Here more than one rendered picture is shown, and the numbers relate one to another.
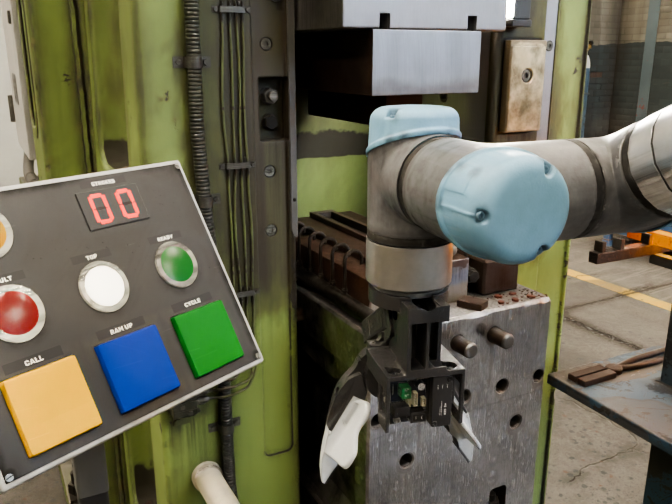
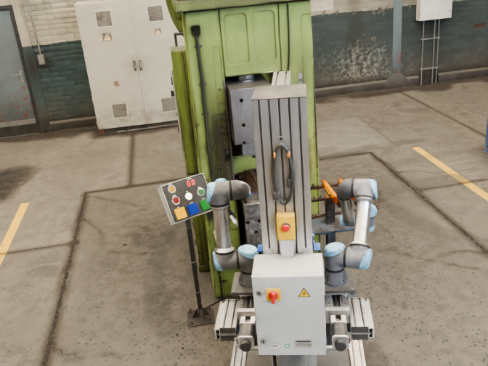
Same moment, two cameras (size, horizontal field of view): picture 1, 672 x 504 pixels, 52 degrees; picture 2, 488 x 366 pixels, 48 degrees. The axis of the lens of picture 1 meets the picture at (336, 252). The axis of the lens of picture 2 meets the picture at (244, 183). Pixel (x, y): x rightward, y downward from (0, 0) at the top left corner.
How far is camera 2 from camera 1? 311 cm
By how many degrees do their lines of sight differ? 21
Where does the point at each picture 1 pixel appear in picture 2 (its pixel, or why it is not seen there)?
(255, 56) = (222, 145)
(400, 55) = (248, 148)
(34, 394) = (178, 211)
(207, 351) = (205, 206)
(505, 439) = not seen: hidden behind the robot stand
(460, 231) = not seen: hidden behind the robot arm
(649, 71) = not seen: outside the picture
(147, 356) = (194, 207)
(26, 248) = (177, 190)
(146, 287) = (195, 196)
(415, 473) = (258, 235)
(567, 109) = (312, 147)
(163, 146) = (204, 164)
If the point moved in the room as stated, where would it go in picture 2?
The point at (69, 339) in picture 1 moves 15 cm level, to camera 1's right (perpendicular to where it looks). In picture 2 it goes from (183, 204) to (202, 205)
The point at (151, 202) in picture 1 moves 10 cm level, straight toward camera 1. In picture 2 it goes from (197, 181) to (194, 186)
